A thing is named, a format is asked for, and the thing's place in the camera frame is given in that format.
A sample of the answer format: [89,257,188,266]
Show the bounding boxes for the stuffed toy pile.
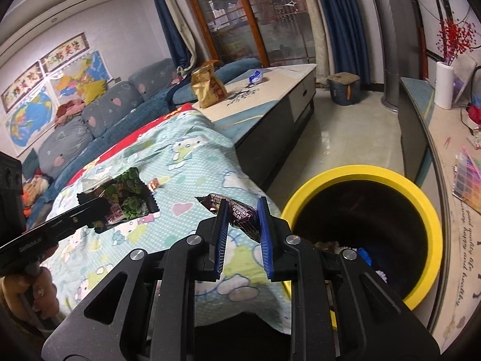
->
[22,175,52,216]

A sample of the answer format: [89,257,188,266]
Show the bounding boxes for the blue wrapper in bin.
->
[355,247,373,268]

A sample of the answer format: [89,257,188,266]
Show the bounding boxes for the colourful bead organiser box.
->
[453,147,481,206]

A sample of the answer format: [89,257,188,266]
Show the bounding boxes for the blue curtain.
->
[148,0,189,71]
[308,0,368,84]

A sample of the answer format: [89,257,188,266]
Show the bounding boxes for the yellow cushion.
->
[82,79,108,103]

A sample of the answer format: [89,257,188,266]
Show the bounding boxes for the clear plastic wrapper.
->
[82,176,112,197]

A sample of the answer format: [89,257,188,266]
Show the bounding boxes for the green patterned snack bag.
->
[77,168,161,234]

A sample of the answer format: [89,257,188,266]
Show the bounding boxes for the person's left hand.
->
[0,266,60,323]

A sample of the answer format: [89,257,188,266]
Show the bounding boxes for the white ribbed vase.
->
[435,61,456,110]

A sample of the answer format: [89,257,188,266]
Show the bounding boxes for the white canvas board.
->
[453,56,481,103]

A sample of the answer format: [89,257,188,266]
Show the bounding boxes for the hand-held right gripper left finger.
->
[41,198,230,361]

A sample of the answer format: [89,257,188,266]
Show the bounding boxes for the wooden-framed glass door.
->
[176,0,319,69]

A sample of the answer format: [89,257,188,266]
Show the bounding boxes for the cartoon printed blanket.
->
[24,111,293,334]

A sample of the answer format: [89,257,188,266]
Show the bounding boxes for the framed embroidery picture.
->
[0,61,43,113]
[39,32,91,73]

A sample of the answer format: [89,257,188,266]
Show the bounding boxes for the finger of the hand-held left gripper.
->
[45,197,111,237]

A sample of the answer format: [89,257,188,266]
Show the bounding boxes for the blue stool with brown top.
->
[327,73,362,106]

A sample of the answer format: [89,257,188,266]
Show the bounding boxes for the grey coffee table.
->
[191,64,319,193]

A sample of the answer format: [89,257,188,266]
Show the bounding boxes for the dark purple snack wrapper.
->
[195,193,264,246]

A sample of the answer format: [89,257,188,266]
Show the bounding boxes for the brown paper bag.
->
[190,60,228,110]

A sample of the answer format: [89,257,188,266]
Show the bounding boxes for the printed cabinet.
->
[397,77,481,347]

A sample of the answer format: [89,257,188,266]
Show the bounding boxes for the world map poster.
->
[5,83,58,157]

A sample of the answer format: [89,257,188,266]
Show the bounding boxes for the blue sofa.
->
[20,58,262,230]

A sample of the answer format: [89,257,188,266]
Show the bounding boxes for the country map poster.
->
[51,50,110,99]

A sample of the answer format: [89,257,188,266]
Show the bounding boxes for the grey heart-print sofa cushion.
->
[130,59,178,101]
[82,82,146,138]
[39,116,95,180]

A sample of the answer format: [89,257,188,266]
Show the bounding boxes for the red berry branches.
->
[437,19,476,65]

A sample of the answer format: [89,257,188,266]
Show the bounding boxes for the pile of clothes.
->
[56,100,86,123]

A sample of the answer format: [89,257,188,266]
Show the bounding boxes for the grey tower air conditioner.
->
[366,0,400,113]

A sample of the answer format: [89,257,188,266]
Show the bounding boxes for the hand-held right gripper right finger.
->
[256,196,441,361]

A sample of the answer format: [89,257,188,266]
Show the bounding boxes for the yellow-rimmed black trash bin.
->
[280,165,443,329]

